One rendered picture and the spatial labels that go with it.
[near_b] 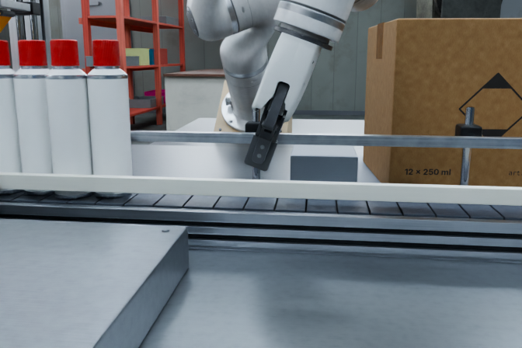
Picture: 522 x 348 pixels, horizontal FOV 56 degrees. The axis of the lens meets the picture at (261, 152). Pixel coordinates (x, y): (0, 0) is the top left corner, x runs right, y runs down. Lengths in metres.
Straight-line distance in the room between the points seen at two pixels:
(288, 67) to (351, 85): 8.71
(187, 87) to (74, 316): 5.90
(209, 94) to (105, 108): 5.55
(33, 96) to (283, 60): 0.33
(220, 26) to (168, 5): 8.55
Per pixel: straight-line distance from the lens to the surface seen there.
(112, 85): 0.66
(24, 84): 0.71
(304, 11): 0.58
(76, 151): 0.68
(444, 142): 0.68
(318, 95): 9.27
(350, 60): 9.27
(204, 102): 6.22
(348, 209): 0.62
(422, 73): 0.80
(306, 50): 0.58
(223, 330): 0.46
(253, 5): 1.15
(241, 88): 1.30
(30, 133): 0.72
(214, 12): 1.11
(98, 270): 0.47
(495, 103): 0.84
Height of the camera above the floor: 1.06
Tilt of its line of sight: 11 degrees down
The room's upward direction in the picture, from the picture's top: straight up
